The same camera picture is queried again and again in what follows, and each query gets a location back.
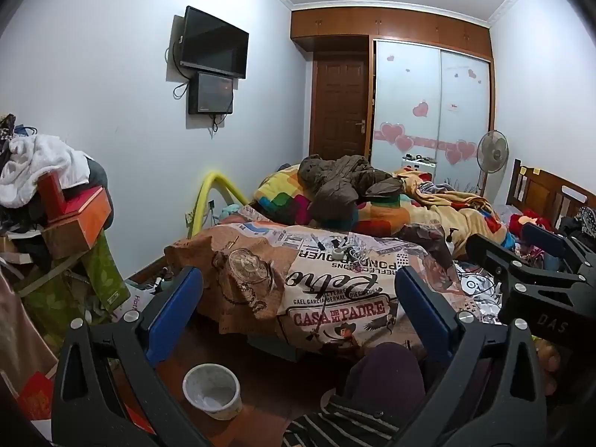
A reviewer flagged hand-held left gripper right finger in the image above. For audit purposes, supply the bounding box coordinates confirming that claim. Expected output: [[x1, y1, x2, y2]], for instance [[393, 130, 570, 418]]
[[395, 265, 548, 447]]

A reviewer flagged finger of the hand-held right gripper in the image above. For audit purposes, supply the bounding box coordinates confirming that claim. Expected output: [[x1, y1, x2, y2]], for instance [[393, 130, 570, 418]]
[[467, 234, 586, 290], [520, 222, 596, 272]]

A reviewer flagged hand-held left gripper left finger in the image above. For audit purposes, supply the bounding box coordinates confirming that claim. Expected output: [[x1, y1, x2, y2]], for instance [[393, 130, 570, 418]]
[[51, 265, 215, 447]]

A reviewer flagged white plastic cup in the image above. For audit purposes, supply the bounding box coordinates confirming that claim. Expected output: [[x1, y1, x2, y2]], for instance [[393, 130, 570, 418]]
[[183, 363, 243, 421]]

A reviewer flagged person's right hand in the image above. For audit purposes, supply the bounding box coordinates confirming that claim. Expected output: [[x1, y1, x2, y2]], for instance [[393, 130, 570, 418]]
[[533, 337, 562, 396]]

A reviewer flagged red plush toy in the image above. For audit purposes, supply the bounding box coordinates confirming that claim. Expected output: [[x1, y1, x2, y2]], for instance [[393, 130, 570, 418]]
[[509, 212, 554, 239]]

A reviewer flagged wooden bed headboard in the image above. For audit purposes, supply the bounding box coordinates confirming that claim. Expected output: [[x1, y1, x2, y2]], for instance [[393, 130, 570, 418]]
[[505, 158, 596, 226]]

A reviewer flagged yellow cartoon blanket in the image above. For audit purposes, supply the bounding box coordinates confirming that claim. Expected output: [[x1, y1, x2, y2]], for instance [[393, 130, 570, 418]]
[[395, 168, 515, 253]]

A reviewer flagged dark brown cloth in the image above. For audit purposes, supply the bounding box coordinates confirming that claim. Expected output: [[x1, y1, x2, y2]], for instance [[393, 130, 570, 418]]
[[398, 223, 456, 267]]

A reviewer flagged person's purple trouser leg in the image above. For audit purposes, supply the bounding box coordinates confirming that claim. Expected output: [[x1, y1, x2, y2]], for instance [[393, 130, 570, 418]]
[[341, 342, 427, 414]]

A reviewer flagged green leaf print bag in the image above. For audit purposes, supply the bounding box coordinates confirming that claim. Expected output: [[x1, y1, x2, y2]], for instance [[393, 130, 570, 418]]
[[19, 233, 131, 338]]

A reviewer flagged newspaper print blanket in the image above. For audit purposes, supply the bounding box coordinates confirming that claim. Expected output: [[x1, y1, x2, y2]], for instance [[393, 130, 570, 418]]
[[165, 205, 466, 359]]

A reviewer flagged standing fan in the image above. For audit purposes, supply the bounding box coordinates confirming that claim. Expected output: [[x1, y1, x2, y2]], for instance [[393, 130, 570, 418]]
[[475, 130, 510, 196]]

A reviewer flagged white bedside cabinet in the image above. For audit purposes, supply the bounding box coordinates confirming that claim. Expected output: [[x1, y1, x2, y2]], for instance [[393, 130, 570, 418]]
[[400, 158, 438, 174]]

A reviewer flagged yellow foam tube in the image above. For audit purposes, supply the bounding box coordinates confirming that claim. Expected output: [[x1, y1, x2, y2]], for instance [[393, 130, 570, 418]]
[[188, 171, 246, 239]]

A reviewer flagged orange brown box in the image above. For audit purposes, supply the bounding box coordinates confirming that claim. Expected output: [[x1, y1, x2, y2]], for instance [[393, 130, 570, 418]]
[[43, 198, 115, 260]]

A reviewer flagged striped dark garment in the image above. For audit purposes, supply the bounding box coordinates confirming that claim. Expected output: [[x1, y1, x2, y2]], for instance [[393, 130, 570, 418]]
[[283, 393, 402, 447]]

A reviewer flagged flat red box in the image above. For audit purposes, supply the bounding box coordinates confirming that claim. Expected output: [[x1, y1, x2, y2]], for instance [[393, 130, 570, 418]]
[[47, 185, 112, 225]]

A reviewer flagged brown padded jacket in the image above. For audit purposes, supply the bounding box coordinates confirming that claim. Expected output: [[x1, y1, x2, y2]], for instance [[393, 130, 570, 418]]
[[298, 153, 406, 231]]

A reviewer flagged colourful patchwork quilt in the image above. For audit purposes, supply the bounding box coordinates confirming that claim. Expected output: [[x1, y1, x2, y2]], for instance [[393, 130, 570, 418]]
[[254, 164, 413, 234]]

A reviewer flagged red paper bag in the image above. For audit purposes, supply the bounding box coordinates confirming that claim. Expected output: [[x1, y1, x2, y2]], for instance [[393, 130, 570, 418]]
[[18, 371, 55, 421]]

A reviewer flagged tall red box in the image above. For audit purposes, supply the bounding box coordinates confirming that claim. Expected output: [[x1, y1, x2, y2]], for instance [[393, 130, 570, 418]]
[[37, 172, 65, 221]]

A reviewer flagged wardrobe with heart stickers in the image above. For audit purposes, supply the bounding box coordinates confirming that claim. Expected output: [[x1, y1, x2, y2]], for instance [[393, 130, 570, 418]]
[[291, 7, 494, 196]]

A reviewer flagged white towel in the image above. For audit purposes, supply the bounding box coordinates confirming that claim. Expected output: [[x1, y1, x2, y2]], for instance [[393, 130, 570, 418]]
[[0, 134, 90, 208]]

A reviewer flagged brown wooden door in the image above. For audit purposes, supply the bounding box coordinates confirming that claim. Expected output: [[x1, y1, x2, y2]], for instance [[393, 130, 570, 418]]
[[313, 55, 371, 161]]

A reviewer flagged small wall monitor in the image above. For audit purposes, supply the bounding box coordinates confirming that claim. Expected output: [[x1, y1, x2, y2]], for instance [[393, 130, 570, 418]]
[[187, 71, 234, 115]]

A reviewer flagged wall mounted television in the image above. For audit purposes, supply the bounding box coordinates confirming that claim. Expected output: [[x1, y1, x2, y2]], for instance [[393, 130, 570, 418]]
[[179, 6, 249, 80]]

